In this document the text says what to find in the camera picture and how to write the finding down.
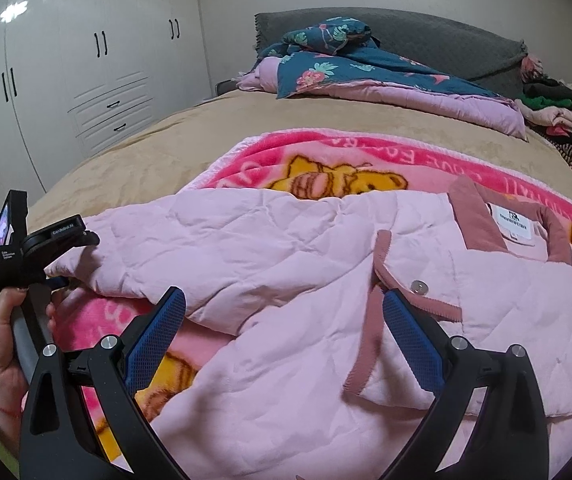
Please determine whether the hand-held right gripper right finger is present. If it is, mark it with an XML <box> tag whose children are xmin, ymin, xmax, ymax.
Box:
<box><xmin>382</xmin><ymin>287</ymin><xmax>551</xmax><ymax>480</ymax></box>

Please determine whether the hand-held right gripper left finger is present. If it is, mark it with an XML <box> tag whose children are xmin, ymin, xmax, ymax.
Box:
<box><xmin>18</xmin><ymin>286</ymin><xmax>187</xmax><ymax>480</ymax></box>

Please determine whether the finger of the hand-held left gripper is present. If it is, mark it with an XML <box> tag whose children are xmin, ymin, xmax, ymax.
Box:
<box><xmin>44</xmin><ymin>272</ymin><xmax>73</xmax><ymax>292</ymax></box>

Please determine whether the pink quilted jacket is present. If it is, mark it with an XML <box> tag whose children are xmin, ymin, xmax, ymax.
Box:
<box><xmin>45</xmin><ymin>180</ymin><xmax>572</xmax><ymax>480</ymax></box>

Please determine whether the pile of folded clothes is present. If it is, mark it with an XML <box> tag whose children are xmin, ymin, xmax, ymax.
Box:
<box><xmin>513</xmin><ymin>55</ymin><xmax>572</xmax><ymax>196</ymax></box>

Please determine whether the bed with beige sheet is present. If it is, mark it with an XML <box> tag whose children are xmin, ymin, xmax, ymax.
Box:
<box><xmin>0</xmin><ymin>82</ymin><xmax>572</xmax><ymax>311</ymax></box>

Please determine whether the white wardrobe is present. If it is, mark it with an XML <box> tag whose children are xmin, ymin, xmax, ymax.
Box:
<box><xmin>0</xmin><ymin>0</ymin><xmax>218</xmax><ymax>197</ymax></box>

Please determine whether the pink printed bear blanket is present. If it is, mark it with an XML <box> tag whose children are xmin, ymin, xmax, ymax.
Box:
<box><xmin>51</xmin><ymin>127</ymin><xmax>572</xmax><ymax>466</ymax></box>

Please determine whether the teal floral quilt pink lining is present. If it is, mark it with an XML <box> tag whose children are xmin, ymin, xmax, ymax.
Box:
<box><xmin>236</xmin><ymin>45</ymin><xmax>528</xmax><ymax>141</ymax></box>

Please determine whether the grey headboard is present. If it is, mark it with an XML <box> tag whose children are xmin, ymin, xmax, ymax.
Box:
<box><xmin>253</xmin><ymin>7</ymin><xmax>529</xmax><ymax>98</ymax></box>

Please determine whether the teal floral cloth bundle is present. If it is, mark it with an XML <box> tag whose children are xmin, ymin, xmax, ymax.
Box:
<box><xmin>258</xmin><ymin>16</ymin><xmax>383</xmax><ymax>60</ymax></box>

